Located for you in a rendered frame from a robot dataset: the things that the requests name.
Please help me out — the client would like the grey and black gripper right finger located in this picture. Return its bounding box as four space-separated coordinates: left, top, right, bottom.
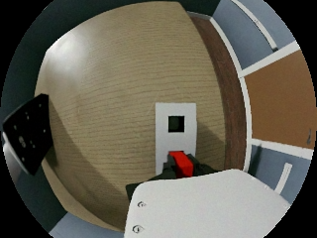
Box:
186 154 222 177

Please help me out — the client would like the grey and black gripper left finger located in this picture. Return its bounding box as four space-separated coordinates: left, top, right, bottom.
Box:
126 155 176 203

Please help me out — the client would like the red and grey pin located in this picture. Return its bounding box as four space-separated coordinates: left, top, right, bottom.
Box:
168 151 193 179

